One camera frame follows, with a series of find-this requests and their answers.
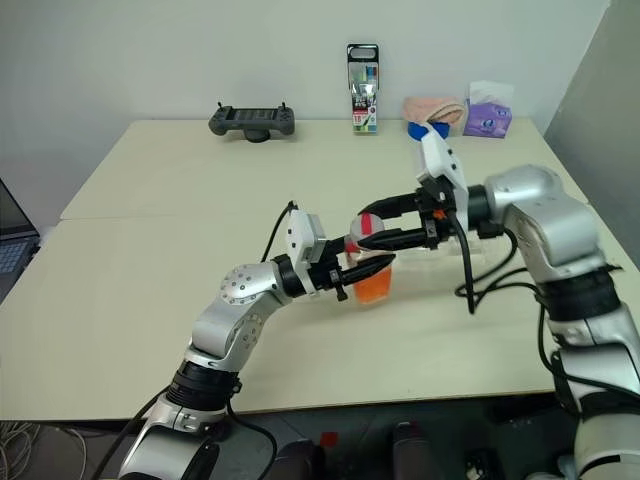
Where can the marker pen pack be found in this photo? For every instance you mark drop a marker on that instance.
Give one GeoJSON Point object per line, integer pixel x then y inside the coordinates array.
{"type": "Point", "coordinates": [363, 95]}

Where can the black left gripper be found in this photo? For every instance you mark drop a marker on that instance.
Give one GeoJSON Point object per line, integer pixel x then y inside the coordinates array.
{"type": "Point", "coordinates": [324, 272]}

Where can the dark grey handheld remote controller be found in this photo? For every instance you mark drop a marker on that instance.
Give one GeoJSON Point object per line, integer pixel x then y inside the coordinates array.
{"type": "Point", "coordinates": [252, 120]}

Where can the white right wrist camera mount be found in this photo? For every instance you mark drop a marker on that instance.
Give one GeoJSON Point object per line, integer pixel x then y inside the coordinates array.
{"type": "Point", "coordinates": [442, 160]}

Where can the purple tissue pack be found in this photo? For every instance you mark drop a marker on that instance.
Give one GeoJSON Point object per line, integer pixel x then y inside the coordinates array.
{"type": "Point", "coordinates": [487, 117]}

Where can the pink towel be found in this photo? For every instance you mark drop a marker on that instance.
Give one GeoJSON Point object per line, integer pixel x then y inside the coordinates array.
{"type": "Point", "coordinates": [432, 109]}

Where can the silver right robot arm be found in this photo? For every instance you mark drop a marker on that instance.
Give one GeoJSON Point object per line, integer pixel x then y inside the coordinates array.
{"type": "Point", "coordinates": [550, 220]}

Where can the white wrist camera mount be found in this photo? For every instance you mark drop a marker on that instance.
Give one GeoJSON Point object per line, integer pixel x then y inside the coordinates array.
{"type": "Point", "coordinates": [302, 235]}
{"type": "Point", "coordinates": [442, 160]}

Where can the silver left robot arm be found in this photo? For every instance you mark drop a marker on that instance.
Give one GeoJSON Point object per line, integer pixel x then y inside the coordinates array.
{"type": "Point", "coordinates": [235, 300]}

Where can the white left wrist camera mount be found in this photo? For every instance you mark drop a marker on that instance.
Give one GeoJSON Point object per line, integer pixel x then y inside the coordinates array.
{"type": "Point", "coordinates": [302, 235]}

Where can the dark laptop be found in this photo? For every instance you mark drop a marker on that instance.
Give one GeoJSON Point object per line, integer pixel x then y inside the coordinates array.
{"type": "Point", "coordinates": [12, 240]}

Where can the dark rounded shape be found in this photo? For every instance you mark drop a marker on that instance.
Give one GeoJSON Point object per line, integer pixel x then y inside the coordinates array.
{"type": "Point", "coordinates": [300, 462]}

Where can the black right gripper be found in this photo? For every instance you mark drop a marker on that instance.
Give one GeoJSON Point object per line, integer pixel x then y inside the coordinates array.
{"type": "Point", "coordinates": [431, 220]}

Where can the blue bowl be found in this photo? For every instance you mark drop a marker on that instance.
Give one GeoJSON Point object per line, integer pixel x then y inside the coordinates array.
{"type": "Point", "coordinates": [417, 131]}

